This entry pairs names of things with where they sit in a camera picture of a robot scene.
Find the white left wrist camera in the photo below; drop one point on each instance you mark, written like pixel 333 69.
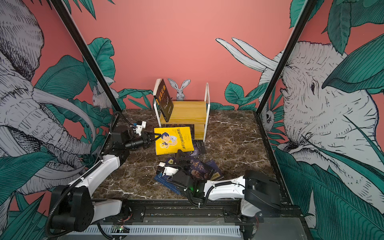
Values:
pixel 139 126

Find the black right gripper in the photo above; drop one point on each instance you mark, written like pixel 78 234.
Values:
pixel 182 160

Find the black corner frame post left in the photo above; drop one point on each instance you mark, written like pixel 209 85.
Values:
pixel 63 13

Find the purple portrait cover book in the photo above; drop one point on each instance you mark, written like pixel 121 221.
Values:
pixel 195 168

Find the black book with gold title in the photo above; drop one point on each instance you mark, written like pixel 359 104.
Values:
pixel 163 99

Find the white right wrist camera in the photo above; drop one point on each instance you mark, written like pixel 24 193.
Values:
pixel 164 169

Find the black corner frame post right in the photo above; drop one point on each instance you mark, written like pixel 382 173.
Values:
pixel 298 29

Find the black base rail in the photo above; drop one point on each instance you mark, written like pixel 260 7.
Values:
pixel 239 212

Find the white wooden book rack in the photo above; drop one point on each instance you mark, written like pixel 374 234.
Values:
pixel 189 113

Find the blue book yellow label left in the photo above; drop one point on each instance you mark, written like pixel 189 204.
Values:
pixel 164 180

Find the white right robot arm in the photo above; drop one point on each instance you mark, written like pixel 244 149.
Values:
pixel 257 192

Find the yellow cartoon cover book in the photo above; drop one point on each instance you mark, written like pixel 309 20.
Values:
pixel 173 139

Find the white slotted cable duct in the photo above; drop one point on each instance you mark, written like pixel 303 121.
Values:
pixel 163 230

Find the dark wolf eye book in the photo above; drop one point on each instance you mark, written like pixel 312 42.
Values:
pixel 199 148

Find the blue book yellow label right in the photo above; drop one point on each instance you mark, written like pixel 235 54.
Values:
pixel 217 175

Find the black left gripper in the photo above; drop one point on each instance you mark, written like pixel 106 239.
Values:
pixel 146 140

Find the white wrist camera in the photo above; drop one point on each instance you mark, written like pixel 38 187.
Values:
pixel 164 169
pixel 139 126

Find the blue book yellow label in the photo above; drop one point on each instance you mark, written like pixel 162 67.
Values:
pixel 217 175
pixel 164 180

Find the black corner frame post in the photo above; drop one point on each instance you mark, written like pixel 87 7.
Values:
pixel 63 13
pixel 298 29

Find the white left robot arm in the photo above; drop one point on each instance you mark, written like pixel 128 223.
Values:
pixel 72 208

